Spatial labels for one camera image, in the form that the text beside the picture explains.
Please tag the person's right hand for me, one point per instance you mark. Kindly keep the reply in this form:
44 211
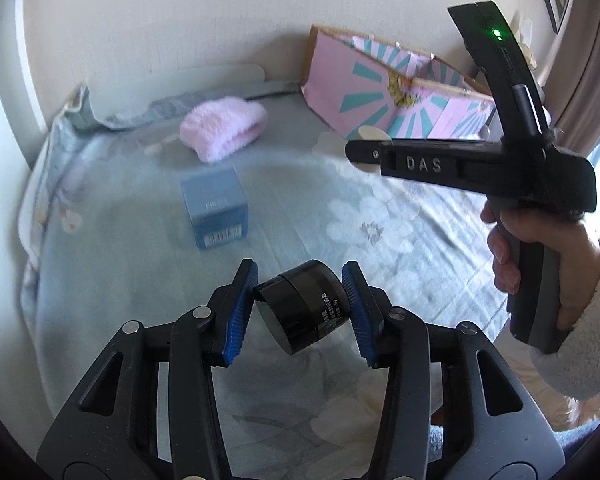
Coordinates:
577 260

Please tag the white wall socket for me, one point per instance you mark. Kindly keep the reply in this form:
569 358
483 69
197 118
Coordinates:
526 30

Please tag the black jar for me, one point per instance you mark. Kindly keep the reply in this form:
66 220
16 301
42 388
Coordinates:
305 305

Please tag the cardboard box with pink lining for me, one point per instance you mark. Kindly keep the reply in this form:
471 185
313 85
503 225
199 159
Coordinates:
350 90

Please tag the pink fluffy sock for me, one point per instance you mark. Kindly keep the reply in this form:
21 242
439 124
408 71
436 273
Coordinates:
222 127

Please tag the floral blue blanket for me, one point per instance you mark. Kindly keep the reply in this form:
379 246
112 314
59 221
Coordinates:
130 285

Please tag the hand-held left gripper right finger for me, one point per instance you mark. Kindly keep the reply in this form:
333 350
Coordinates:
360 315

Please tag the blue cardboard box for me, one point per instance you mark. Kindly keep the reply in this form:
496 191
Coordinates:
215 205

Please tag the small cream jar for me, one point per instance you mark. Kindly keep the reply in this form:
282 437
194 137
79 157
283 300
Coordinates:
372 133

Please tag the beige curtain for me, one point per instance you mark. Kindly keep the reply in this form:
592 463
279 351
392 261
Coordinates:
590 85

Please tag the person's right forearm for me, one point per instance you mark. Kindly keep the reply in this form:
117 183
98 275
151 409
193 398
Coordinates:
590 350

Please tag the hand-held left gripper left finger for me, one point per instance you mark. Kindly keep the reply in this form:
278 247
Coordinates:
237 315

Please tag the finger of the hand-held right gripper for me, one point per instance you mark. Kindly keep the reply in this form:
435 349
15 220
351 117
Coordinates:
362 152

